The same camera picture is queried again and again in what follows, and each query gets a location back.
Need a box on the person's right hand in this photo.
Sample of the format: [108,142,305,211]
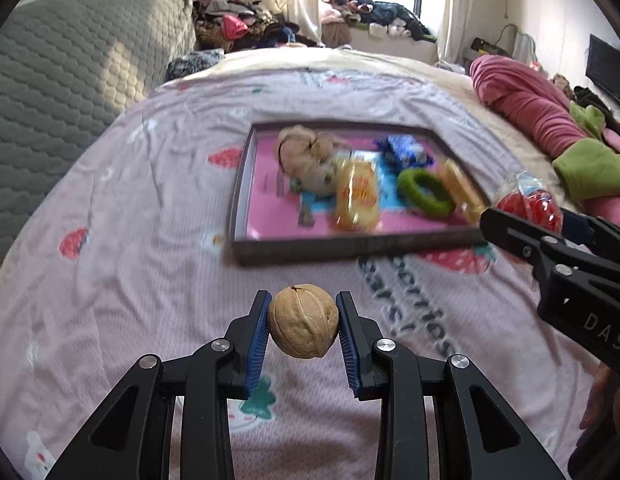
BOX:
[580,361,620,431]

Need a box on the dark shallow tray box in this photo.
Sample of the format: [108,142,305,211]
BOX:
[227,119,494,267]

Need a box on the beige black-trimmed scrunchie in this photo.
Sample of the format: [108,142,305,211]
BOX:
[276,126,341,197]

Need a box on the clothes heap on windowsill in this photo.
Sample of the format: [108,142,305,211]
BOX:
[321,0,439,49]

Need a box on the green fuzzy scrunchie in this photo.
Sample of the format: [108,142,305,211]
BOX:
[396,169,456,220]

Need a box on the green fleece cloth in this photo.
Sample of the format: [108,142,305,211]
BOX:
[552,105,620,201]

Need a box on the pink quilt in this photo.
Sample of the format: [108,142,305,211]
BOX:
[470,54,620,222]

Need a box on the cream curtain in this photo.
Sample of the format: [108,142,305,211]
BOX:
[272,0,323,44]
[435,0,474,66]

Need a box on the red candy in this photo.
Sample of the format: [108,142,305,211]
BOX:
[495,172,566,234]

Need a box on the grey quilted headboard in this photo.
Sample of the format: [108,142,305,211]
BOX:
[0,0,199,281]

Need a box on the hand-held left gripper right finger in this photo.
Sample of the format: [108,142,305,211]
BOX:
[335,290,566,480]

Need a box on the large yellow snack packet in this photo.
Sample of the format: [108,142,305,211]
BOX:
[332,157,383,234]

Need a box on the black bag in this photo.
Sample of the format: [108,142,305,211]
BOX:
[470,37,506,56]

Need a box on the black television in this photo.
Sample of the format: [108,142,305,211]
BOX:
[587,34,620,111]

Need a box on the tan walnut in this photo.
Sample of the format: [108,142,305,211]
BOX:
[267,283,340,360]

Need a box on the beige bed sheet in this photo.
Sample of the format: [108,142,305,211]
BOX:
[210,47,567,196]

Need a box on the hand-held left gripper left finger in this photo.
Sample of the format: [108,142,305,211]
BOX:
[47,290,273,480]

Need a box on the blue snack packet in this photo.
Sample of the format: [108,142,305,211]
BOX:
[375,135,435,171]

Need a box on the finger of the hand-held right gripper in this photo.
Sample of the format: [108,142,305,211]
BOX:
[561,211,620,262]
[479,207,577,269]

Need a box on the small yellow snack packet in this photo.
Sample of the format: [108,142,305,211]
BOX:
[442,159,491,225]

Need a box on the dark clothes heap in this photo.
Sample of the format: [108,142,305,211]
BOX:
[572,85,620,141]

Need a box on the dark blue fuzzy cloth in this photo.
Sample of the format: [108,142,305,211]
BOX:
[166,49,226,82]

